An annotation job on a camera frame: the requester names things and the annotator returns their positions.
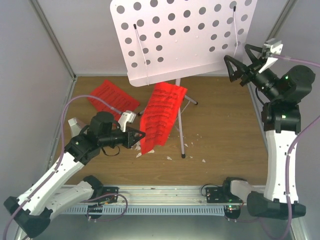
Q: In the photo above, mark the white tripod music stand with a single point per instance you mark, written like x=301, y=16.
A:
x=164, y=40

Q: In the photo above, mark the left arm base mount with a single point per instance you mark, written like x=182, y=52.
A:
x=109, y=195

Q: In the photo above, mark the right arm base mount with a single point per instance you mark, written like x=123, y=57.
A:
x=215, y=194

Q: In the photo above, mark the red sheet music paper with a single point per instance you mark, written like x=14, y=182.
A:
x=115, y=97

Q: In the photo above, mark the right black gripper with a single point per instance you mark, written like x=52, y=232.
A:
x=241, y=68

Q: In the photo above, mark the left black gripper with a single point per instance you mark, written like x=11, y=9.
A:
x=130, y=140

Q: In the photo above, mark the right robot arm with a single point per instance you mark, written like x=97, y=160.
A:
x=281, y=120

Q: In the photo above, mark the white metronome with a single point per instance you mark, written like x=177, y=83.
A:
x=78, y=130

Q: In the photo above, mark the white debris pile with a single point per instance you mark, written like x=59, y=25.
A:
x=137, y=147

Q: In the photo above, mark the aluminium rail frame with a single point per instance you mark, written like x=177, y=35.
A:
x=162, y=196

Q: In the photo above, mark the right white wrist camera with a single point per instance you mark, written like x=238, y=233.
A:
x=270, y=47

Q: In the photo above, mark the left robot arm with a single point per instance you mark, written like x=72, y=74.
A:
x=34, y=209

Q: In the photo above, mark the slotted cable duct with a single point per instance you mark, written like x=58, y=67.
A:
x=152, y=210

